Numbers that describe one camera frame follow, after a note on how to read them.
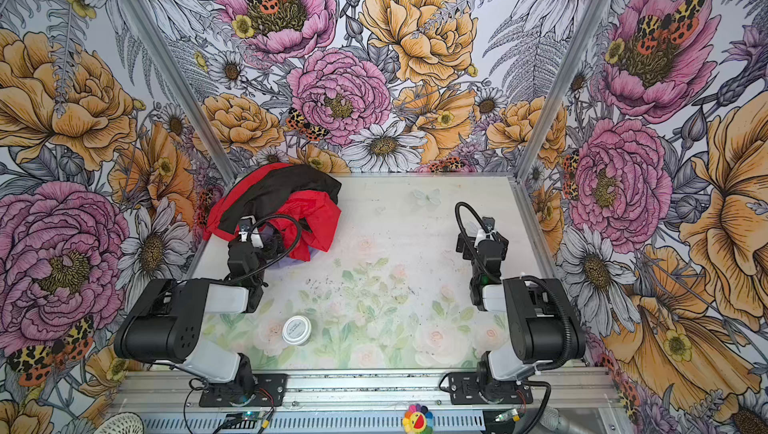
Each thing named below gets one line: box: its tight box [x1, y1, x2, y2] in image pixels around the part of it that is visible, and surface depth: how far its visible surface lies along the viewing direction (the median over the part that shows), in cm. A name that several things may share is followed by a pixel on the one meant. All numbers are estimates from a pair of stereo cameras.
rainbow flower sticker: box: [402, 404, 434, 434], surface depth 71 cm
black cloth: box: [218, 164, 342, 234], surface depth 93 cm
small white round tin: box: [282, 315, 312, 346], surface depth 79 cm
